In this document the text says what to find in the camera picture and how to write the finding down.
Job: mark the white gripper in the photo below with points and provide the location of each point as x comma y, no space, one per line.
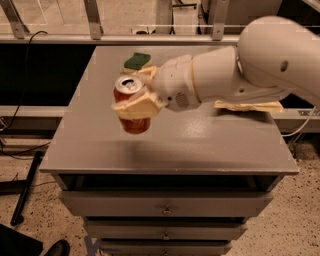
174,81

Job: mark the red coke can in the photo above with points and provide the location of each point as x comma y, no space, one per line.
128,88

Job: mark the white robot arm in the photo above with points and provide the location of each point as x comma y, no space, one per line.
274,57

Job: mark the green yellow sponge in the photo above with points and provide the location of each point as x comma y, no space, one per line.
137,62

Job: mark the grey drawer cabinet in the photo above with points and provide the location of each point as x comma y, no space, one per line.
204,150

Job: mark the top grey drawer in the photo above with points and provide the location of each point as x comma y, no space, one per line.
165,203

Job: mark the grey drawer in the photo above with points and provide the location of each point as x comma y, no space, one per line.
164,248
165,203
165,230

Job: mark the middle grey drawer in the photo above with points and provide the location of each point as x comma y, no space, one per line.
165,230

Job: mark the black metal stand leg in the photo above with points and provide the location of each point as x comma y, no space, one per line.
22,188

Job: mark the bottom grey drawer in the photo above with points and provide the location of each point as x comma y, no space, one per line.
164,248

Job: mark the black shoe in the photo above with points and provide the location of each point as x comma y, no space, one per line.
59,248

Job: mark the metal railing frame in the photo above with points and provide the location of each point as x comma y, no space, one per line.
148,22

